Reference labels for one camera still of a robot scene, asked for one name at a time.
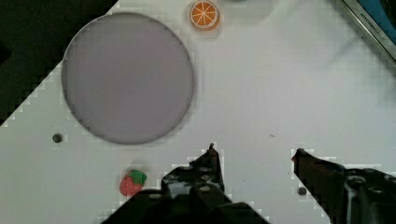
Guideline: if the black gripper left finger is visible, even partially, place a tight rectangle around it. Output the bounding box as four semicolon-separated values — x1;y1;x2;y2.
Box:
161;143;225;198

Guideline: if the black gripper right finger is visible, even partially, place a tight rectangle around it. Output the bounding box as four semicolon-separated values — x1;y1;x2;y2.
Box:
291;148;396;224

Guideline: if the red strawberry toy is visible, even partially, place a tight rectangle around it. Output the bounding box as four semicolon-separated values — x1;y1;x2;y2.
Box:
120;170;147;197

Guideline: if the grey round plate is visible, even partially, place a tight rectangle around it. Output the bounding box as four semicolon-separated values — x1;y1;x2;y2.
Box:
62;12;194;145

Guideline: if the orange slice toy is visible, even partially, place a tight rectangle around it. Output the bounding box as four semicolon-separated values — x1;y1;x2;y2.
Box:
189;0;220;31

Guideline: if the silver toaster oven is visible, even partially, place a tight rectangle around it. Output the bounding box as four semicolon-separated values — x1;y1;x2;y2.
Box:
335;0;396;63

